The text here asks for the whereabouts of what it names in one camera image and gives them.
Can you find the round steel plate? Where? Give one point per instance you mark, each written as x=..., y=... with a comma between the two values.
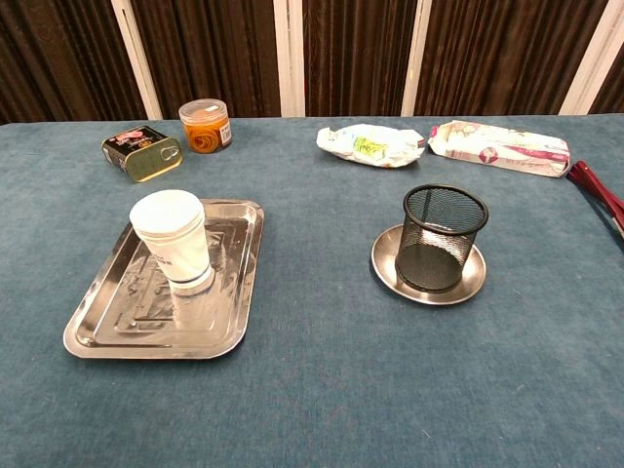
x=475, y=280

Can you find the black mesh pen holder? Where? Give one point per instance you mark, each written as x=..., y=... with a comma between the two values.
x=429, y=273

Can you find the white pink snack packet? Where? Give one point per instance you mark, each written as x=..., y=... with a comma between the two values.
x=502, y=146

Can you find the blue velvet table cloth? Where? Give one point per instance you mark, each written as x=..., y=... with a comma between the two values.
x=341, y=390

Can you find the clear jar orange contents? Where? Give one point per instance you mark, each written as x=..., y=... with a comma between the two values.
x=205, y=131

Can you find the green gold tin can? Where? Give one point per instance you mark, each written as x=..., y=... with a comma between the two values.
x=141, y=156

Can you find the white paper cup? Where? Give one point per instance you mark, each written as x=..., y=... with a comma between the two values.
x=180, y=244

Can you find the white green snack packet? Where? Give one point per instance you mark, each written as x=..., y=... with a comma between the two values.
x=370, y=146

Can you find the white vertical post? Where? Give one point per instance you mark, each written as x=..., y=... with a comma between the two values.
x=136, y=63
x=417, y=58
x=592, y=58
x=288, y=58

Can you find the dark brown curtain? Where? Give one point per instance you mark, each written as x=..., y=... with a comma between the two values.
x=219, y=49

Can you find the rectangular steel tray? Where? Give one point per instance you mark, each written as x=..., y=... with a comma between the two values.
x=146, y=336

